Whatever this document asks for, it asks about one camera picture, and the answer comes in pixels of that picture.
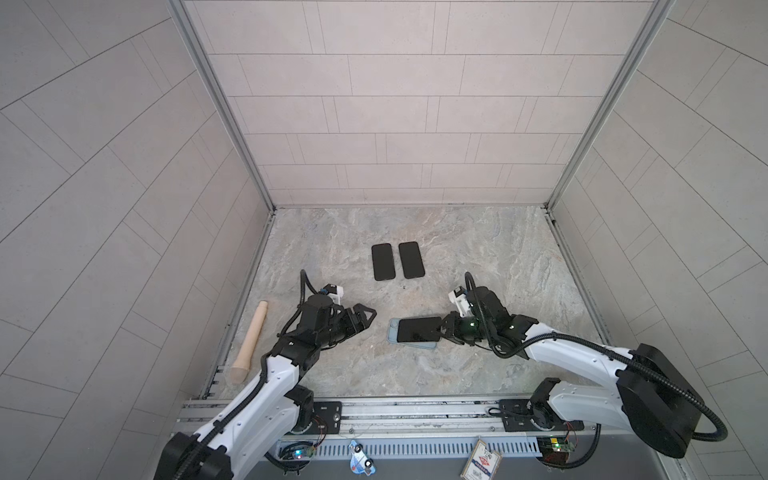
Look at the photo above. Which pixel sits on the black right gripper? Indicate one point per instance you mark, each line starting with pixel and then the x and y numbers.
pixel 450 327

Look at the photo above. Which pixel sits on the blue white sticker tag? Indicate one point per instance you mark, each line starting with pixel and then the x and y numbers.
pixel 360 463

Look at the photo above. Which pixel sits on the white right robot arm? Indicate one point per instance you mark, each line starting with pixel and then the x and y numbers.
pixel 638 390

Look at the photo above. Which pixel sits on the light blue phone case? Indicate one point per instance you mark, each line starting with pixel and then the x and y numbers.
pixel 392 337

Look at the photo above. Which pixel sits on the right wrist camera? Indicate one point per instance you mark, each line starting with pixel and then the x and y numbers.
pixel 458 297

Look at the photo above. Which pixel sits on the circuit board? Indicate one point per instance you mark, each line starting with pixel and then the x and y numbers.
pixel 556 449
pixel 297 451

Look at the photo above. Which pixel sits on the aluminium corner post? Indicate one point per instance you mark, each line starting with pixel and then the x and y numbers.
pixel 648 30
pixel 192 41

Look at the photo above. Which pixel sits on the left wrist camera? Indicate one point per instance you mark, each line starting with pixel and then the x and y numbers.
pixel 334 292

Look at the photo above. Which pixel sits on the right circuit board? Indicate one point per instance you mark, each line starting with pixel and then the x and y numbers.
pixel 556 449

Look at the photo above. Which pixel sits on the aluminium left corner post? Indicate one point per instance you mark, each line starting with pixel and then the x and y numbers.
pixel 192 41

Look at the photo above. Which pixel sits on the aluminium right corner post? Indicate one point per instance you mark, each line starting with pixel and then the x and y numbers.
pixel 648 30

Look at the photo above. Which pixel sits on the left circuit board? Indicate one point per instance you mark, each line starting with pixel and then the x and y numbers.
pixel 297 451

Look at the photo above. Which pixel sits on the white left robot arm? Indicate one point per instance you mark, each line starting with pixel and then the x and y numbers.
pixel 272 404

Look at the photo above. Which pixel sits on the purple-edged phone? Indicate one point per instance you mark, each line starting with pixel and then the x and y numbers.
pixel 383 262
pixel 411 260

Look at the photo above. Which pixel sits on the wooden roller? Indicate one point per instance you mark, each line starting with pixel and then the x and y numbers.
pixel 241 366

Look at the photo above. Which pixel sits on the red white card tag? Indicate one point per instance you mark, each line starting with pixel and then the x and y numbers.
pixel 482 464

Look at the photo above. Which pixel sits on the black phone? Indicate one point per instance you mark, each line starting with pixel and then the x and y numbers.
pixel 419 330

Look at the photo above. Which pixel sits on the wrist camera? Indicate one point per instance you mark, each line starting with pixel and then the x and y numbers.
pixel 458 297
pixel 334 292

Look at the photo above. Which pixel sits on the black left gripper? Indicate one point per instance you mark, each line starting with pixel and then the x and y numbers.
pixel 353 328

